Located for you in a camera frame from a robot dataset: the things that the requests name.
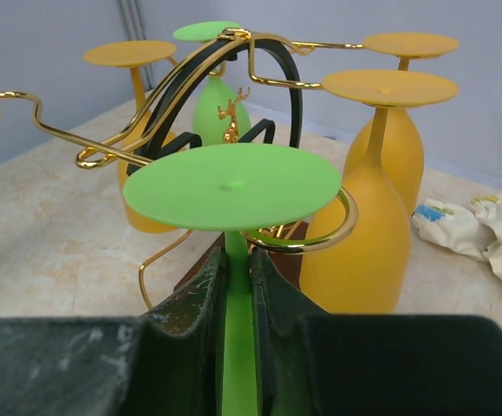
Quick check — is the yellow patterned cloth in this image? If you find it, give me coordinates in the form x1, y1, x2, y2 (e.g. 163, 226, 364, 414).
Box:
412, 192, 502, 281

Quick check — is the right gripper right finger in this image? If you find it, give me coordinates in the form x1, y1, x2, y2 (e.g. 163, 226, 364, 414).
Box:
250, 249, 502, 415

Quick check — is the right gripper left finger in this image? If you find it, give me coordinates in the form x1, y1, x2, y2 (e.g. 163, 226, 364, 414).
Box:
0, 248, 227, 415

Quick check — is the green plastic wine glass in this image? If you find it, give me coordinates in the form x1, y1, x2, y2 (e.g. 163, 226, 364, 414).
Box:
122, 143, 341, 415
173, 21, 251, 146

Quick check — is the orange plastic wine glass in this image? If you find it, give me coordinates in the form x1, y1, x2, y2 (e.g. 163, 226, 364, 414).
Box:
299, 69, 458, 314
354, 32, 460, 214
82, 40, 191, 235

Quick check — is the gold wire wine glass rack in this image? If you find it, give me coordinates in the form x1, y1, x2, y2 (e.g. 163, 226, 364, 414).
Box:
0, 28, 367, 311

